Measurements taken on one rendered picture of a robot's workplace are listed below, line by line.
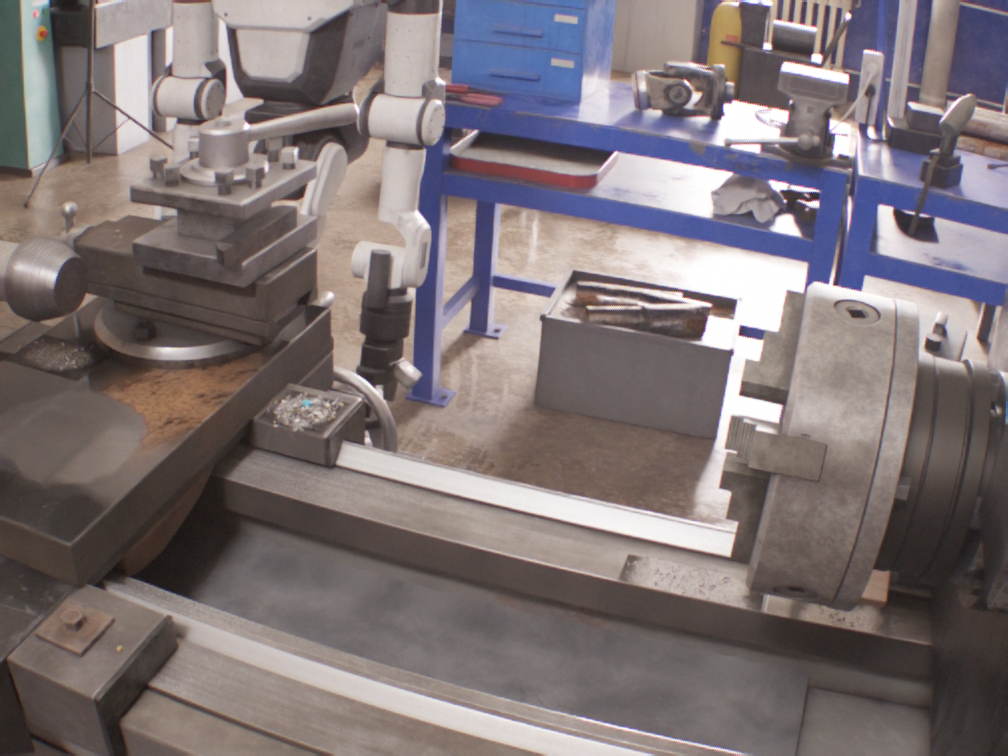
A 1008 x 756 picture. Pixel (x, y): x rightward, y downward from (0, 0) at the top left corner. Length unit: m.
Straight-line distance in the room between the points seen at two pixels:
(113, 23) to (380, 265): 3.77
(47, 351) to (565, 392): 1.94
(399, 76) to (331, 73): 0.12
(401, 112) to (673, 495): 1.37
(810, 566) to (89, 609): 0.62
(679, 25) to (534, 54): 4.75
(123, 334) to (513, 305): 2.48
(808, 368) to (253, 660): 0.55
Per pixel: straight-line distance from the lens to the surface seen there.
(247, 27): 1.82
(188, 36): 1.97
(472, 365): 3.26
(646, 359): 2.93
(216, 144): 1.22
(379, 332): 1.85
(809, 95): 2.45
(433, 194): 2.81
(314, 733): 0.92
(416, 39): 1.76
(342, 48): 1.81
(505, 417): 3.00
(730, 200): 2.69
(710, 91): 2.77
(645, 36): 7.59
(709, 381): 2.93
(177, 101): 1.98
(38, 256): 1.09
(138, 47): 5.54
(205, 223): 1.24
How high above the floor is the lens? 1.51
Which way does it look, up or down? 28 degrees down
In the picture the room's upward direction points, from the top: 4 degrees clockwise
